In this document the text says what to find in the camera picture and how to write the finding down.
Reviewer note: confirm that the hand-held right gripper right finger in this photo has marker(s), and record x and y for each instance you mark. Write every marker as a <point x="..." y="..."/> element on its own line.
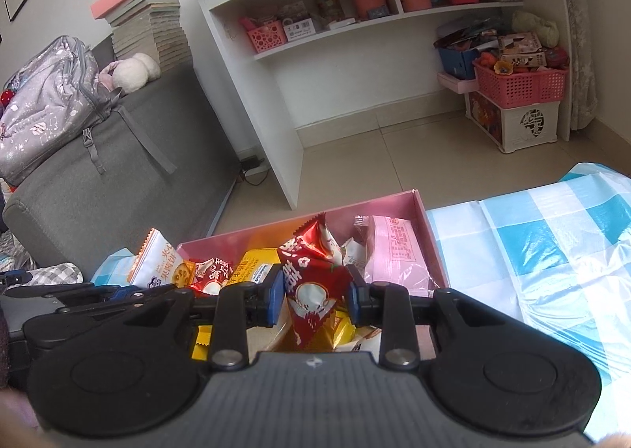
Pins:
<point x="352" y="302"/>

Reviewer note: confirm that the stack of books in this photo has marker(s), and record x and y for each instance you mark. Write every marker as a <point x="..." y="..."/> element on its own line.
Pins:
<point x="148" y="29"/>

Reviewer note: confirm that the coral pen cup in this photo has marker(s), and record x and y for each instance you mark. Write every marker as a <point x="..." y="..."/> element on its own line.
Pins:
<point x="369" y="2"/>

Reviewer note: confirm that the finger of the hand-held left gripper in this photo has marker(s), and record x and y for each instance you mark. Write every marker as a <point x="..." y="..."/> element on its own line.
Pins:
<point x="17" y="276"/>
<point x="125" y="293"/>

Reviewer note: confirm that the white orange snack packet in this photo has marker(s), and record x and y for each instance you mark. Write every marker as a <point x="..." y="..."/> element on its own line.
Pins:
<point x="157" y="258"/>

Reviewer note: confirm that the grey checked pillow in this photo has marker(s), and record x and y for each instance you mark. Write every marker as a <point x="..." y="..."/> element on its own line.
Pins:
<point x="59" y="274"/>

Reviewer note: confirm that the beige printed toy box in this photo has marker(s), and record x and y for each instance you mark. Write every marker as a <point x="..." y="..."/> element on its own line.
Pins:
<point x="520" y="46"/>

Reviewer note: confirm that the clear patterned jar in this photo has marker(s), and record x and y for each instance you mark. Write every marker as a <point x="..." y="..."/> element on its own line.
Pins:
<point x="329" y="7"/>

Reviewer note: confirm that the beige lace curtain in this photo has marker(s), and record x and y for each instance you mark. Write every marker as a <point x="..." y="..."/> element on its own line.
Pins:
<point x="581" y="58"/>

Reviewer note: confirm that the blue checked tablecloth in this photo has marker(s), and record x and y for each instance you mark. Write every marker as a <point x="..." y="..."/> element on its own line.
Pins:
<point x="542" y="241"/>

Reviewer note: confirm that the pink cardboard box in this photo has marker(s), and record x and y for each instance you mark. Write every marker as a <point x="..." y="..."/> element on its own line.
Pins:
<point x="384" y="204"/>

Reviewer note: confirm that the white plush toy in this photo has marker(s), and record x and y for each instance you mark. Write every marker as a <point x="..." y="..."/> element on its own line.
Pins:
<point x="130" y="73"/>

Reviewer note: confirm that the blue cardboard box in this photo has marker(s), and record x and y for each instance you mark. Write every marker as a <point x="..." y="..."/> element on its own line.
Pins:
<point x="456" y="61"/>

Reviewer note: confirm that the white desk with shelf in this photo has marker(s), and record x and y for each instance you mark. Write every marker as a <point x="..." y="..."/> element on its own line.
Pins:
<point x="276" y="132"/>

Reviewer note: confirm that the pink plastic tray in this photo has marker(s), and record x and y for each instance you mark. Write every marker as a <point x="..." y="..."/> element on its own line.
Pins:
<point x="456" y="83"/>

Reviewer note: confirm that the red triangular snack packet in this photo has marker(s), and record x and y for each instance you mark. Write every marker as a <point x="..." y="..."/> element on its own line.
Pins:
<point x="310" y="290"/>

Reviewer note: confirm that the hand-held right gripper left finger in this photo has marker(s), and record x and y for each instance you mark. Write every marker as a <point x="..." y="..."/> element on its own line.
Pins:
<point x="276" y="297"/>

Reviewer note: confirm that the small white labelled box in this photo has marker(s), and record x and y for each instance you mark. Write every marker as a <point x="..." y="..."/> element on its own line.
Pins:
<point x="299" y="29"/>

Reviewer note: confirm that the grey sofa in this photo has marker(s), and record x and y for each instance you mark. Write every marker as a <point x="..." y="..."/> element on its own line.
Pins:
<point x="148" y="157"/>

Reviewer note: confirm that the small pink perforated basket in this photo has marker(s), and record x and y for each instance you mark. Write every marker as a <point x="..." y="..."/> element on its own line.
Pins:
<point x="266" y="36"/>

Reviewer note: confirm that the large pink plastic basket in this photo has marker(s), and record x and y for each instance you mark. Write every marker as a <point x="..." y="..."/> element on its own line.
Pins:
<point x="522" y="85"/>

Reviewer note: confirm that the white cut-out storage box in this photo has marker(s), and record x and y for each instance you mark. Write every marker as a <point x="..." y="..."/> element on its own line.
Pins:
<point x="532" y="125"/>

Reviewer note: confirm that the small red snack packet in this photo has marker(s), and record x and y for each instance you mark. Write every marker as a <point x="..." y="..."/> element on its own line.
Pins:
<point x="212" y="275"/>

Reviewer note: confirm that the grey floral backpack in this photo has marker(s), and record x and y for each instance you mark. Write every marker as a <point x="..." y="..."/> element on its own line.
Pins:
<point x="44" y="108"/>

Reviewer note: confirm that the yellow white-label snack packet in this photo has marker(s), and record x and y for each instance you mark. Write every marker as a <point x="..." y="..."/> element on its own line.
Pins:
<point x="256" y="265"/>

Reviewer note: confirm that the white power strip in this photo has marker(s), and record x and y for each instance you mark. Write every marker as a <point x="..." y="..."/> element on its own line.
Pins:
<point x="254" y="167"/>

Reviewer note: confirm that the pink wafer packet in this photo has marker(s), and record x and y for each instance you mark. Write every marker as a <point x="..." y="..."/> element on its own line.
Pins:
<point x="394" y="255"/>

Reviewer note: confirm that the pale green plush toy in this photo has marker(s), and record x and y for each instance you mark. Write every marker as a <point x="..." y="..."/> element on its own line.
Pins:
<point x="537" y="26"/>

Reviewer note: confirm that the red round toy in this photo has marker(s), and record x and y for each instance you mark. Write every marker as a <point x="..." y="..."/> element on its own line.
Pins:
<point x="557" y="57"/>

